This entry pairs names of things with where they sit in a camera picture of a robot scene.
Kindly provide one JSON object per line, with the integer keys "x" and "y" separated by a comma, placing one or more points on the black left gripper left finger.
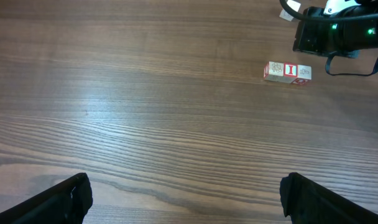
{"x": 66, "y": 202}

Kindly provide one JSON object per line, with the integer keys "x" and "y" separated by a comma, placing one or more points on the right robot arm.
{"x": 341, "y": 31}

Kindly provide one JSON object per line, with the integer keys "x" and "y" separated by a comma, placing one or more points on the wooden block red letter side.
{"x": 304, "y": 75}

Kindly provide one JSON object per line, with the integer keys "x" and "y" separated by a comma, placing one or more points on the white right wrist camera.
{"x": 336, "y": 6}

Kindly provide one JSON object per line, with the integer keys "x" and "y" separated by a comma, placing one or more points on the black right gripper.
{"x": 316, "y": 38}

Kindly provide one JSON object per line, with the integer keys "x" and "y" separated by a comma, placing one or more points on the wooden block red letter I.
{"x": 290, "y": 72}

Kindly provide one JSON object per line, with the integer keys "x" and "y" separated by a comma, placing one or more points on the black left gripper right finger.
{"x": 305, "y": 201}

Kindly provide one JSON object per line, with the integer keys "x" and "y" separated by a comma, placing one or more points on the wooden block blue side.
{"x": 274, "y": 71}

